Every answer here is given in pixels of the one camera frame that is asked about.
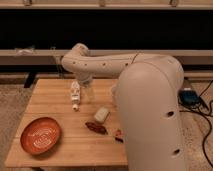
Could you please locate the wooden table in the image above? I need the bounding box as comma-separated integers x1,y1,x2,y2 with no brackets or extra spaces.
5,79,127,168

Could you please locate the orange ceramic bowl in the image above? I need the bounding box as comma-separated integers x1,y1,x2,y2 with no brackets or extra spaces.
20,117,62,155

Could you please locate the black cable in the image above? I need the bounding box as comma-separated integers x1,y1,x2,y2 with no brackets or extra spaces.
179,79,213,169

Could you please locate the long beige bench rail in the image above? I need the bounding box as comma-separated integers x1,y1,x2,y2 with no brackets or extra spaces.
0,49,213,65

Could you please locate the brown rectangular tin box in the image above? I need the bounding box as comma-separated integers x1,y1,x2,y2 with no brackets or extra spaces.
115,129,124,143

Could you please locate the white plastic bottle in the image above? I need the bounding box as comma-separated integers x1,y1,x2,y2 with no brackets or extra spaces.
70,81,81,111

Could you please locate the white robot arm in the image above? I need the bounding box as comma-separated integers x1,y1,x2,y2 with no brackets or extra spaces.
62,43,188,171

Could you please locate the blue power adapter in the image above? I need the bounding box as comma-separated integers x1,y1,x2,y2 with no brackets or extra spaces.
179,90,200,106

